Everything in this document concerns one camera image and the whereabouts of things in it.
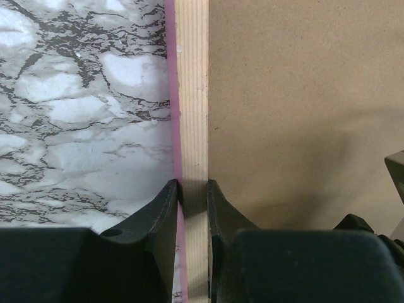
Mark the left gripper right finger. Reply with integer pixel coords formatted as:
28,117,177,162
206,180,403,302

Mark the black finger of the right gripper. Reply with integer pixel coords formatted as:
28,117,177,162
384,150,404,202

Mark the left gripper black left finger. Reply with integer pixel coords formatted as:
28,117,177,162
1,180,178,302

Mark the brown cardboard backing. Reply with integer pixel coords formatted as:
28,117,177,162
209,1,403,236

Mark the pink picture frame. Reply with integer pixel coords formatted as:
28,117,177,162
164,1,209,302

